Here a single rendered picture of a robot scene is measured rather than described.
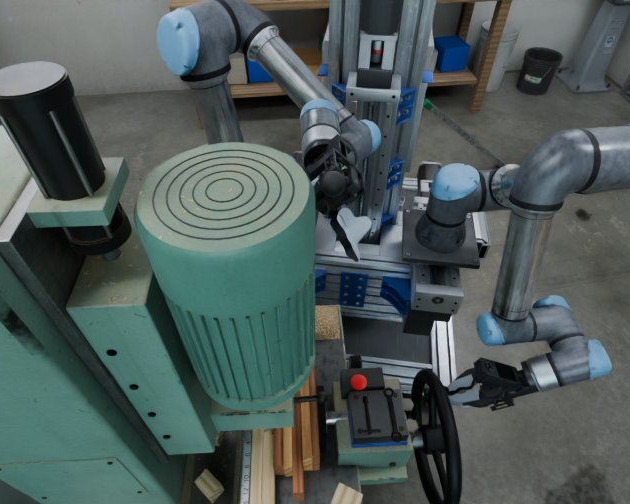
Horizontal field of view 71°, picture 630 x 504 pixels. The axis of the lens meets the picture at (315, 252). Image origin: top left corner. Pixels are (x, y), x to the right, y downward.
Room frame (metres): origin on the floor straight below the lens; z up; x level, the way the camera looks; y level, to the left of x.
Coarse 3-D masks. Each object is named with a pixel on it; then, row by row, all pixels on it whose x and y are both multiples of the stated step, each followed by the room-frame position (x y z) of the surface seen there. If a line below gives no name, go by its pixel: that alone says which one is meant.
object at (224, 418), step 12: (216, 408) 0.31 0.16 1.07; (228, 408) 0.31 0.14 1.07; (276, 408) 0.31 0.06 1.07; (288, 408) 0.31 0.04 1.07; (216, 420) 0.30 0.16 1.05; (228, 420) 0.30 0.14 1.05; (240, 420) 0.30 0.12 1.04; (252, 420) 0.30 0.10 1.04; (264, 420) 0.30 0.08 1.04; (276, 420) 0.30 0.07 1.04; (288, 420) 0.30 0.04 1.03
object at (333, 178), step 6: (330, 174) 0.48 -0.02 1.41; (336, 174) 0.48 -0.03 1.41; (324, 180) 0.48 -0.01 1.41; (330, 180) 0.47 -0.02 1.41; (336, 180) 0.47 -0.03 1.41; (342, 180) 0.48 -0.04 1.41; (324, 186) 0.47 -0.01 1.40; (330, 186) 0.47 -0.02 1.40; (336, 186) 0.47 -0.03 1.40; (342, 186) 0.47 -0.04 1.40; (318, 192) 0.48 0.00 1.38; (324, 192) 0.47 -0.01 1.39; (330, 192) 0.46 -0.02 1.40; (336, 192) 0.46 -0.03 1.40; (342, 192) 0.47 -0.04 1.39; (318, 198) 0.47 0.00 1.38
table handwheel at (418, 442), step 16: (416, 384) 0.47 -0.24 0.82; (432, 384) 0.42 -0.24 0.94; (416, 400) 0.46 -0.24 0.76; (432, 400) 0.40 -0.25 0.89; (448, 400) 0.38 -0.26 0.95; (416, 416) 0.44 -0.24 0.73; (432, 416) 0.38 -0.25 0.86; (448, 416) 0.34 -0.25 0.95; (416, 432) 0.36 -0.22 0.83; (432, 432) 0.36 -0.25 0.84; (448, 432) 0.31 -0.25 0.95; (416, 448) 0.33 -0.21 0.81; (432, 448) 0.33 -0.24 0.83; (448, 448) 0.29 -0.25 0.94; (448, 464) 0.27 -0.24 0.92; (432, 480) 0.30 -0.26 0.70; (448, 480) 0.25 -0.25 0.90; (432, 496) 0.26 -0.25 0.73; (448, 496) 0.23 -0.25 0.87
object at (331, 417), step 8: (320, 408) 0.34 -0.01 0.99; (320, 416) 0.33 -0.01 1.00; (328, 416) 0.34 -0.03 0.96; (336, 416) 0.34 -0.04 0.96; (344, 416) 0.34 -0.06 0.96; (320, 424) 0.31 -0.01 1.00; (328, 424) 0.33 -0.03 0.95; (320, 432) 0.30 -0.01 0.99; (320, 440) 0.29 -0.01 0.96; (320, 448) 0.29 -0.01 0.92
